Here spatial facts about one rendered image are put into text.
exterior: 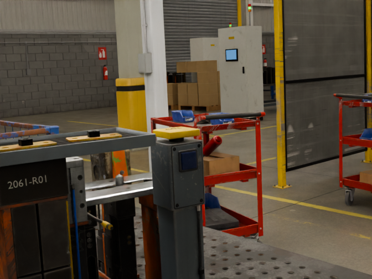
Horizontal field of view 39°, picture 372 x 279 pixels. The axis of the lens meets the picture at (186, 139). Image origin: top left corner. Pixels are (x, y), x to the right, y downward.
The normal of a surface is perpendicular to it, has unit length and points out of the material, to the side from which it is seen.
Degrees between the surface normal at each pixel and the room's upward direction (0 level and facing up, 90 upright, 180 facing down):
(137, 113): 90
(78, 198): 90
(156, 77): 90
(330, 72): 90
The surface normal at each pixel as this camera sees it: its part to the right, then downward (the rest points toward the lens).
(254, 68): 0.67, 0.07
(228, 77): -0.74, 0.13
